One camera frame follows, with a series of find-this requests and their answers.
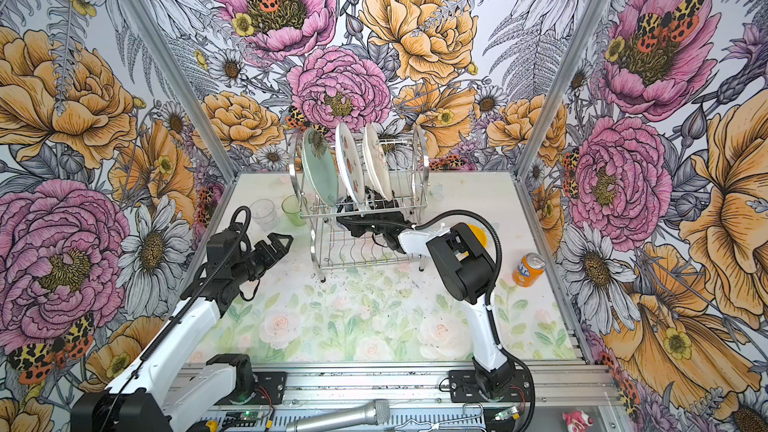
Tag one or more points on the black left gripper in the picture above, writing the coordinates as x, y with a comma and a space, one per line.
272, 258

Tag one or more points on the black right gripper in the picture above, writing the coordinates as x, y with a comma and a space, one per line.
354, 225

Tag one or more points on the clear glass cup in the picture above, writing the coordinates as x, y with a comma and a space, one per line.
264, 214

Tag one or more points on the green glass jar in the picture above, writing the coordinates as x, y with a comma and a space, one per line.
292, 206

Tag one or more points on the chrome wire dish rack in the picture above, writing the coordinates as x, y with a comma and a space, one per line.
334, 248

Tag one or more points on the cream white plate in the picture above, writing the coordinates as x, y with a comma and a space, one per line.
376, 163

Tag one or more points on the white watermelon pattern plate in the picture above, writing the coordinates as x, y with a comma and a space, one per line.
348, 162

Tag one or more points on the yellow plastic bowl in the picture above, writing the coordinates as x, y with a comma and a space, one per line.
479, 234

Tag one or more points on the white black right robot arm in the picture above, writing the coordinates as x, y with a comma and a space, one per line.
466, 251

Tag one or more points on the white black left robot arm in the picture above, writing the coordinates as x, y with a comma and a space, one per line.
140, 398

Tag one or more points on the pale green plate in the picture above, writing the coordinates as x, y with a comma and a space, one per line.
319, 166

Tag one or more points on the orange soda can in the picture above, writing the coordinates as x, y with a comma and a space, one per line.
529, 269

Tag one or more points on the silver microphone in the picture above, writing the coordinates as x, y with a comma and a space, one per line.
376, 412

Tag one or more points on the pink toy figure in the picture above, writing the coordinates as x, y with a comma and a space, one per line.
577, 421

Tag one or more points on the aluminium corner post left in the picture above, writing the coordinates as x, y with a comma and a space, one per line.
153, 37

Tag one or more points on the aluminium corner post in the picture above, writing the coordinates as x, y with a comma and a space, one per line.
153, 37
583, 32

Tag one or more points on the aluminium front rail frame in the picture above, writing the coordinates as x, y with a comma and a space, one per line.
546, 389

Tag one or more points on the aluminium corner post right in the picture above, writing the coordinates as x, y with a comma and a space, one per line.
583, 32

